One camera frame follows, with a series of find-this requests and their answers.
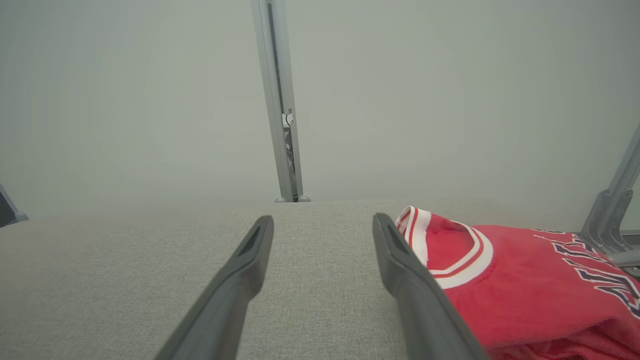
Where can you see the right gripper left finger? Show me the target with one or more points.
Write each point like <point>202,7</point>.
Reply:
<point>225,305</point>

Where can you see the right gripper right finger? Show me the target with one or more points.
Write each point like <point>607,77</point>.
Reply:
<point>420,310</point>

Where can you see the red basketball jersey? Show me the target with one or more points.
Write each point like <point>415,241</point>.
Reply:
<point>530,290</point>

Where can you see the grey metal bracket frame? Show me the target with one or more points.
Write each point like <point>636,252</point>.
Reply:
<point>607,215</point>

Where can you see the grey double partition post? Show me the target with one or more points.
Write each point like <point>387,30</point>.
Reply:
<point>272,100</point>

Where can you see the grey slanted partition frame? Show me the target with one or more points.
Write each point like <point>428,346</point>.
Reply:
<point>7,210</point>

